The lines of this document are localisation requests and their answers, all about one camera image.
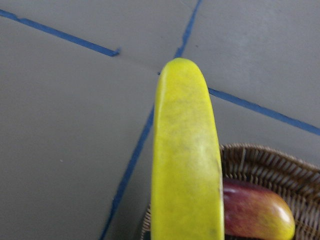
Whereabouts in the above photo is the dark red mango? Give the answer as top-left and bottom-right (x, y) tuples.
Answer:
(223, 178), (296, 240)

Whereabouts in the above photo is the brown wicker basket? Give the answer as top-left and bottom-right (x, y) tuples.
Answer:
(151, 143), (320, 240)

